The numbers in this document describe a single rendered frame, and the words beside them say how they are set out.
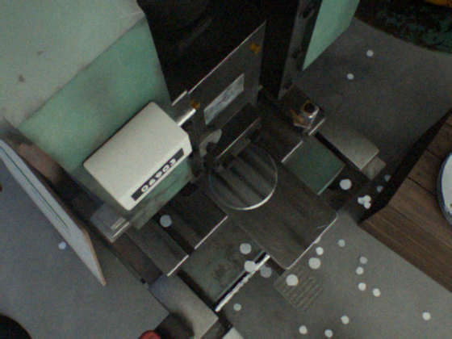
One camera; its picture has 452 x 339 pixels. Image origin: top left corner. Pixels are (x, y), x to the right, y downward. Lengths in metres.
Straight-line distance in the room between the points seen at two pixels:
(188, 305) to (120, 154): 0.70
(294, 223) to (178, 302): 0.29
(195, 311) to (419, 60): 1.30
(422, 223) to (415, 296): 0.40
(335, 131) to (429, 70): 0.92
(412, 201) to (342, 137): 0.38
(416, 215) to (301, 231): 0.57
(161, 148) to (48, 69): 0.11
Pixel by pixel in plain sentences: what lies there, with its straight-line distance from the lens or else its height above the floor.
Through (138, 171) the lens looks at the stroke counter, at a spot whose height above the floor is 1.33.
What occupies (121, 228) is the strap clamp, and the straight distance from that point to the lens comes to 0.99.
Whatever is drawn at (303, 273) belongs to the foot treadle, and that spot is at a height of 0.16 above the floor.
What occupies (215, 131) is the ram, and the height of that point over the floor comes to 1.02.
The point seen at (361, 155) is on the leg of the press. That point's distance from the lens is 1.13.
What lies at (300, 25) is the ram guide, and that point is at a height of 1.18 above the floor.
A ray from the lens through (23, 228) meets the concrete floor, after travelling 1.84.
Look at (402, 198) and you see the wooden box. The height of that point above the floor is 0.35.
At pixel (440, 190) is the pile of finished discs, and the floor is 0.37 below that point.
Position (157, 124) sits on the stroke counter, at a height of 1.34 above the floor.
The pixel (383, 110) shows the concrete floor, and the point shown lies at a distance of 1.89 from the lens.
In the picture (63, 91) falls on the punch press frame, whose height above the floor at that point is 1.43.
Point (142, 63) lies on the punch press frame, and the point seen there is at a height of 1.39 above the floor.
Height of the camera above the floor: 1.69
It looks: 75 degrees down
